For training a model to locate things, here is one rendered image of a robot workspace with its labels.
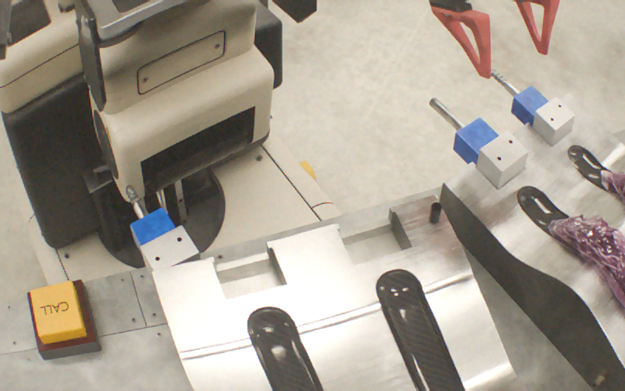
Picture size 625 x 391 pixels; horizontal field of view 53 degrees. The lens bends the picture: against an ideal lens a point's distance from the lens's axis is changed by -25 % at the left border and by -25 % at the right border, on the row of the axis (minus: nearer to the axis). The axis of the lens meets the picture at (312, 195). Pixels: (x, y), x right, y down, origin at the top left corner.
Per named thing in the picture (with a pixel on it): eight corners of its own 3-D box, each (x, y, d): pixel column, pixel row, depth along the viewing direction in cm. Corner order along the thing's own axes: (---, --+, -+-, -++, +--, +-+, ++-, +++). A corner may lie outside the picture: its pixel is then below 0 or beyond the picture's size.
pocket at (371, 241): (332, 248, 71) (333, 223, 68) (388, 232, 72) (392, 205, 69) (350, 289, 68) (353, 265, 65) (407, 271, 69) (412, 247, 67)
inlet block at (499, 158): (414, 126, 84) (418, 91, 79) (445, 109, 86) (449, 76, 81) (493, 205, 77) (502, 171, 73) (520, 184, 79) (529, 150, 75)
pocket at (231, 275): (214, 280, 69) (209, 256, 66) (271, 265, 70) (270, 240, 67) (229, 321, 66) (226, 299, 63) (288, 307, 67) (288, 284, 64)
